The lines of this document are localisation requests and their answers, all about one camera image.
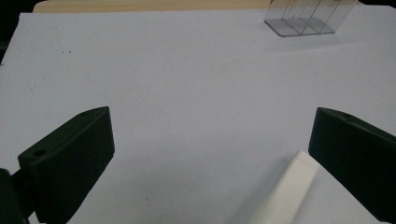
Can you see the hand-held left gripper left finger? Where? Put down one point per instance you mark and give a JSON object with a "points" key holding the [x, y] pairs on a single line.
{"points": [[67, 165]]}

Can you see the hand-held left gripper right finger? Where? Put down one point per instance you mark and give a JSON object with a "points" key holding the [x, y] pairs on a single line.
{"points": [[355, 155]]}

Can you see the white plastic tube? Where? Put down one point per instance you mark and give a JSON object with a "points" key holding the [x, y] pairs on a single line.
{"points": [[288, 193]]}

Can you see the clear acrylic divider rack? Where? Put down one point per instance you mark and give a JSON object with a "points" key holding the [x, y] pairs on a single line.
{"points": [[306, 17]]}

